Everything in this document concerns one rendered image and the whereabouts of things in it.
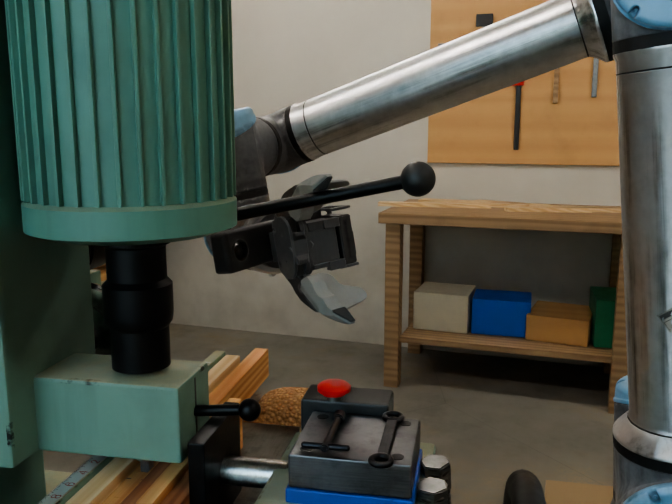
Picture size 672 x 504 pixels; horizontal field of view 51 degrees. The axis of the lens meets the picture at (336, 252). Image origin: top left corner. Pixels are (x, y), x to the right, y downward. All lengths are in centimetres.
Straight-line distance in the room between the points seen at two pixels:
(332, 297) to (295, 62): 336
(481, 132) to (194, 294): 201
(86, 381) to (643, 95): 61
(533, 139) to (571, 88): 30
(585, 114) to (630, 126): 291
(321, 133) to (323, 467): 58
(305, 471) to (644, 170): 48
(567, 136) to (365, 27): 121
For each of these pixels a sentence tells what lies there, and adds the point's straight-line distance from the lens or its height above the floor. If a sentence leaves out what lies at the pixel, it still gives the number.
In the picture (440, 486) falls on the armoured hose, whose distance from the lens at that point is 58.
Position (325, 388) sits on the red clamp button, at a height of 102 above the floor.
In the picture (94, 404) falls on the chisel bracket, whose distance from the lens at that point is 65.
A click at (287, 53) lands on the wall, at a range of 407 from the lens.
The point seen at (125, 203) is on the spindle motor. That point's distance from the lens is 54.
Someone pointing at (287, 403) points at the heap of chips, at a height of 92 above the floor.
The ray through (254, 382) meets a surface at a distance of 95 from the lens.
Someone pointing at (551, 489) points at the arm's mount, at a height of 62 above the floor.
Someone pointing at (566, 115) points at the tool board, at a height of 130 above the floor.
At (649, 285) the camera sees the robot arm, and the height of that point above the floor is 108.
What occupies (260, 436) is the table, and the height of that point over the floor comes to 90.
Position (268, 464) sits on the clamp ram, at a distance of 63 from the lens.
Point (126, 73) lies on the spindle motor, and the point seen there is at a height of 129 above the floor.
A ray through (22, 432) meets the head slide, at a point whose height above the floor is 99.
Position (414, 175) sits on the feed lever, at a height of 120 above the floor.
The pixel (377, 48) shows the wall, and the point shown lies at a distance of 391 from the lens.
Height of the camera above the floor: 125
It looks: 10 degrees down
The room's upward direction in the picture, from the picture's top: straight up
